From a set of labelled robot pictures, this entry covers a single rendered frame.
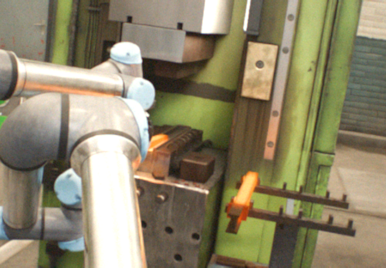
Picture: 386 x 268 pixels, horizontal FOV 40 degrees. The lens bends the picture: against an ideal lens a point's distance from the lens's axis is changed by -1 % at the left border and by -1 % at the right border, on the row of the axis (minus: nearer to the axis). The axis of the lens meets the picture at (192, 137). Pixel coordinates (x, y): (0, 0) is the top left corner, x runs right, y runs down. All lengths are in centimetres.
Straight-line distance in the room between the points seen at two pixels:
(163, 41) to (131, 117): 74
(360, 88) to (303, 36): 593
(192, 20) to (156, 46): 13
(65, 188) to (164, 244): 56
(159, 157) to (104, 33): 47
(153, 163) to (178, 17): 46
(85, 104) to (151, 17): 77
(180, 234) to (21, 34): 693
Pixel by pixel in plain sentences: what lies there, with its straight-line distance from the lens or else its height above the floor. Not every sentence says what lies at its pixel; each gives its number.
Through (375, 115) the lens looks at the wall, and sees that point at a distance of 770.
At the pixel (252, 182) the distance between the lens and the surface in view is 148.
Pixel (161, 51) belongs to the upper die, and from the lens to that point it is 164.
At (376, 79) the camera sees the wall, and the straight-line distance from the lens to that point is 765.
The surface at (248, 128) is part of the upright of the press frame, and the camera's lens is 174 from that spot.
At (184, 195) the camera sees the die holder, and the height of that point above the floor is 89.
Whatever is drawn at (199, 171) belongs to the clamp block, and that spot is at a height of 95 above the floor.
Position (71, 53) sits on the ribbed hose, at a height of 124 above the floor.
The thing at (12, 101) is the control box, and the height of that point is 108.
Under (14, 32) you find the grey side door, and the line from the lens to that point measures 844.
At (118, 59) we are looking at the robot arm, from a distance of 137.
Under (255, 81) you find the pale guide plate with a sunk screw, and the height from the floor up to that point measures 124.
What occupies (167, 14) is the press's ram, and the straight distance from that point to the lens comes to 163.
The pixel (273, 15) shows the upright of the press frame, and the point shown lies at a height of 144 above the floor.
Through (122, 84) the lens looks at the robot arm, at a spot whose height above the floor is 124.
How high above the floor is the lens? 140
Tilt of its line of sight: 12 degrees down
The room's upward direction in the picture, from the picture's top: 7 degrees clockwise
